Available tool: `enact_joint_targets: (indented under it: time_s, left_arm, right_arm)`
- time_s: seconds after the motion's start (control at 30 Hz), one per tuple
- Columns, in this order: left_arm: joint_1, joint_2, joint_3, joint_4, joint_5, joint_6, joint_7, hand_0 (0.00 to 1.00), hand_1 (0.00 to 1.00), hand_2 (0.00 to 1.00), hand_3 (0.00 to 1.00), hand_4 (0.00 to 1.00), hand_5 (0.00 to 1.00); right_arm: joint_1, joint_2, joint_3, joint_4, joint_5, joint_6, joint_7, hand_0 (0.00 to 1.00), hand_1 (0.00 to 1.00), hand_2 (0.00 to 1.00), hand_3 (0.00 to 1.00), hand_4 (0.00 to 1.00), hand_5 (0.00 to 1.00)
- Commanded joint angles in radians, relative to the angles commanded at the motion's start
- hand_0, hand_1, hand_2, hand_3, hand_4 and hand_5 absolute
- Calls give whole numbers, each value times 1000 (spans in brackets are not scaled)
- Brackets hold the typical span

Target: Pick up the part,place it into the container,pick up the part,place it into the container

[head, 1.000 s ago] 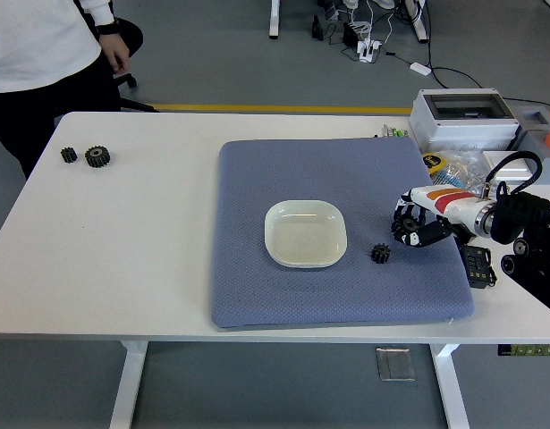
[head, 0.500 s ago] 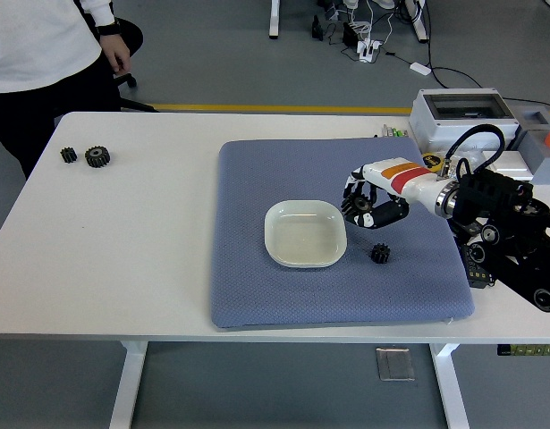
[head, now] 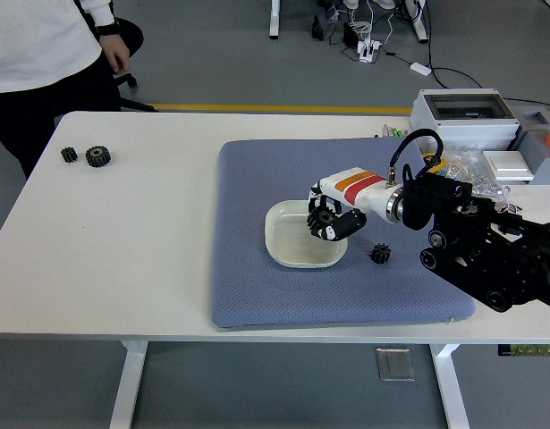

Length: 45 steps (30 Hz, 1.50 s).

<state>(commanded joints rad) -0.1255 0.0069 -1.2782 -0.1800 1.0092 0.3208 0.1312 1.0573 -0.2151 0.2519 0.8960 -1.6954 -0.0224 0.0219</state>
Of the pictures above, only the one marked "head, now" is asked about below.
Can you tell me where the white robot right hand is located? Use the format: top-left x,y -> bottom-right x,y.
306,166 -> 394,242

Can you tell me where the grey electrical enclosure box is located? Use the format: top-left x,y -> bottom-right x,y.
410,88 -> 520,151

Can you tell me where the metal floor plate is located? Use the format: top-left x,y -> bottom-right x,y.
375,347 -> 416,383

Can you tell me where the white square dish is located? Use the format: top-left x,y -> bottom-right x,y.
263,199 -> 349,270

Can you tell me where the clear plastic parts bag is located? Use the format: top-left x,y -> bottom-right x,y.
437,150 -> 512,209

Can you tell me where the blue-grey quilted mat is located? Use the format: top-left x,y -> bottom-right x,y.
210,137 -> 476,332

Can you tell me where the white power strip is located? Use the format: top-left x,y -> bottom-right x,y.
355,38 -> 383,63

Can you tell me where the black office chair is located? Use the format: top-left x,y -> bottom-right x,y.
75,0 -> 159,113

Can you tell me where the black floor cable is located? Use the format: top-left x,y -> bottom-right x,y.
424,0 -> 486,90

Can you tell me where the white table leg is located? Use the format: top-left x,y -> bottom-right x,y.
428,342 -> 471,429
108,341 -> 149,429

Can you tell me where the person's left hand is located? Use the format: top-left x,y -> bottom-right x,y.
99,33 -> 131,75

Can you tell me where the person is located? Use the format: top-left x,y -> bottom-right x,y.
0,0 -> 135,180

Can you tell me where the large black gear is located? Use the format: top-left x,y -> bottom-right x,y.
84,145 -> 112,170
306,200 -> 345,238

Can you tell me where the black table control panel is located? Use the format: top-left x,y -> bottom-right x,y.
497,344 -> 550,358

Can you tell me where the grey block housing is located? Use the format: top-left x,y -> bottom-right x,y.
509,105 -> 550,187

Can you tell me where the white switch plate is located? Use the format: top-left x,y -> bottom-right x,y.
482,150 -> 535,182

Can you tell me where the white red wire bundle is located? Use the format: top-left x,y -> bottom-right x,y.
497,185 -> 522,215

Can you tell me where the white background desk leg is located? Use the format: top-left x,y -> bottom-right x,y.
268,0 -> 283,40
403,0 -> 430,45

